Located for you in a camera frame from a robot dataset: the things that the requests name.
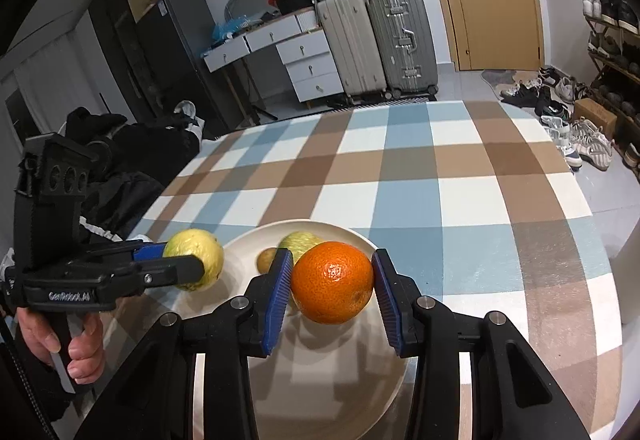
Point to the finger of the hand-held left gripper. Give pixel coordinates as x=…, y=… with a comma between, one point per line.
x=150, y=251
x=170, y=270

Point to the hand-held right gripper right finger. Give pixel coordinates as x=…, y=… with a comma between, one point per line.
x=385, y=290

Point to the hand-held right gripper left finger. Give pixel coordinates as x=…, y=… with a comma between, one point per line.
x=280, y=290

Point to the yellow lemon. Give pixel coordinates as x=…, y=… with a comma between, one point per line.
x=195, y=245

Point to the large orange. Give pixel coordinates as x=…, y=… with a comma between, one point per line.
x=332, y=282

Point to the white round plate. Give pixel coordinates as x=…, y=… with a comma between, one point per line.
x=240, y=250

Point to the person's left hand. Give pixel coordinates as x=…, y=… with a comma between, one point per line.
x=40, y=335

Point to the small brown kiwi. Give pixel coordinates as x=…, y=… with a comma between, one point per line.
x=265, y=260

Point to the green yellow guava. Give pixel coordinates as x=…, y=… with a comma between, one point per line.
x=302, y=242

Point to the pile of black clothes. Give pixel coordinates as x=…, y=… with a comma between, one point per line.
x=140, y=150

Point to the white cloth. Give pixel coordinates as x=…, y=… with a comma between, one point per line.
x=186, y=110

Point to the black jacket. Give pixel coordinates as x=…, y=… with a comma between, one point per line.
x=20, y=400

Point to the dark grey cabinet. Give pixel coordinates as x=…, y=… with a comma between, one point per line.
x=180, y=45

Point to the black cabinet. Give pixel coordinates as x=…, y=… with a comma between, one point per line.
x=110, y=20

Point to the white desk with drawers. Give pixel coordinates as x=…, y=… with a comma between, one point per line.
x=305, y=65

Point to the blue plastic bag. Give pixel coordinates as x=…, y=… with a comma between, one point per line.
x=230, y=30

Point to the grey door mat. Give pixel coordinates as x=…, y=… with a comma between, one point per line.
x=500, y=77

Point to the beige suitcase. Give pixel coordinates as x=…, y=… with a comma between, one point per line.
x=345, y=45

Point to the silver suitcase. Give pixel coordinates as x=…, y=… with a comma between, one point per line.
x=400, y=40

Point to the pile of light sneakers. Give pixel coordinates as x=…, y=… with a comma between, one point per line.
x=590, y=142

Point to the grey framed mirror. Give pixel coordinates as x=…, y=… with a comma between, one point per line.
x=250, y=0

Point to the small brown cardboard box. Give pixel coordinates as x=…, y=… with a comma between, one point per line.
x=595, y=115

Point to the wooden shoe rack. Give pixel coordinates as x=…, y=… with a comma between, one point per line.
x=612, y=65

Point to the shoe rack with shoes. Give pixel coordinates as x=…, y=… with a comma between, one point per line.
x=607, y=10

